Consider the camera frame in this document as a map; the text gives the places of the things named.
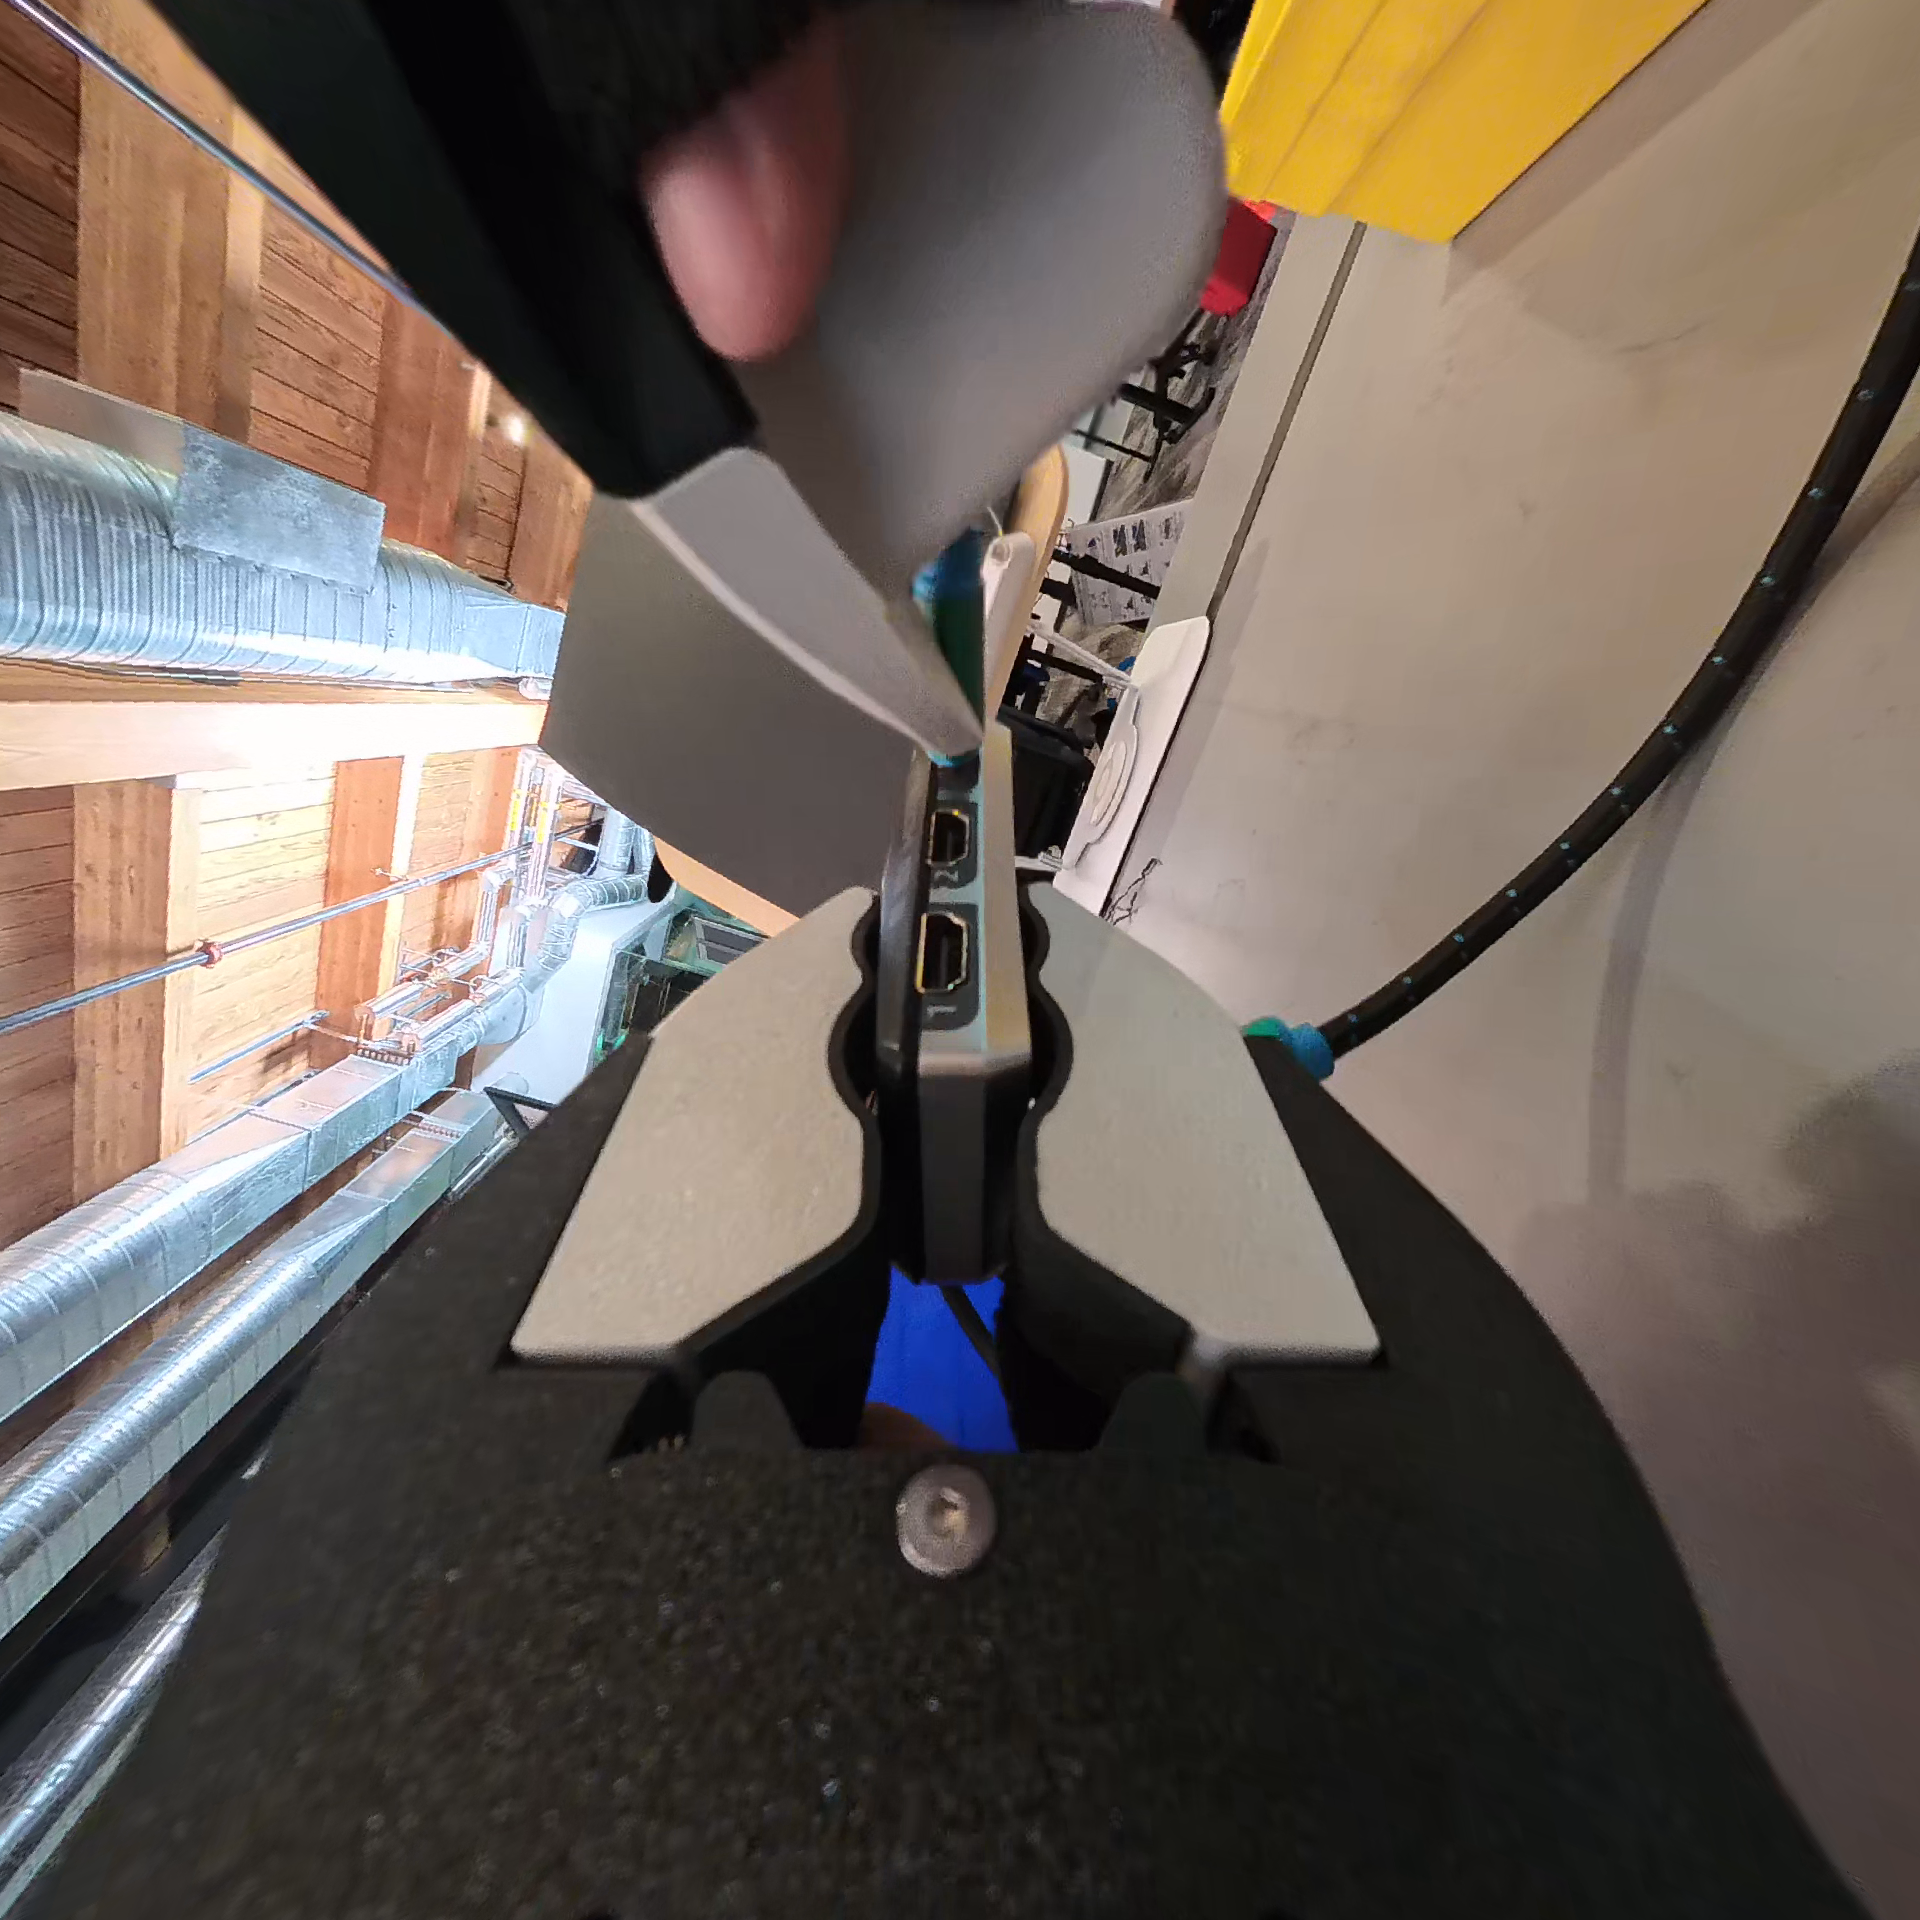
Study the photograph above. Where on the white paper sign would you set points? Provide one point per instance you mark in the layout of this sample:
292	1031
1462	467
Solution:
1126	563

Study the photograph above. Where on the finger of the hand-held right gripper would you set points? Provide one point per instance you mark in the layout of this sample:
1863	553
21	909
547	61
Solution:
720	705
1019	269

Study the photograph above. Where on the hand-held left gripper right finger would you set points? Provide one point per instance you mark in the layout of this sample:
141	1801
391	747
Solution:
1199	1171

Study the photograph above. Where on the blue plastic bin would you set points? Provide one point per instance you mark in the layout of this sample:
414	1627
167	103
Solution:
940	1350

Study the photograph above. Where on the person's right hand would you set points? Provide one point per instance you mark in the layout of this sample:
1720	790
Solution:
752	227

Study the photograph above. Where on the grey desk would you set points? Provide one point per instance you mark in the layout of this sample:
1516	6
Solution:
1502	601

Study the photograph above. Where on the red storage bin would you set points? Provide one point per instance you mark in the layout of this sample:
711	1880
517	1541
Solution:
1245	264

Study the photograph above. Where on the yellow plastic bin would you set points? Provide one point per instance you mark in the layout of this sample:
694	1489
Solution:
1425	106

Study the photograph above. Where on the silver ventilation duct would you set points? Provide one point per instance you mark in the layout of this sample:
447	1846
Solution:
227	572
181	1275

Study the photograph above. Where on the white panel base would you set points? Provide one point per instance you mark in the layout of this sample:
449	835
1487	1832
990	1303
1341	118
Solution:
1156	721

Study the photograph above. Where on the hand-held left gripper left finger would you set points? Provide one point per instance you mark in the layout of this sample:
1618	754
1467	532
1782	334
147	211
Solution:
706	1171

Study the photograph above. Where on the grey video switch box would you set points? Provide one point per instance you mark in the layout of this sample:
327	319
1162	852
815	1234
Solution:
977	1019

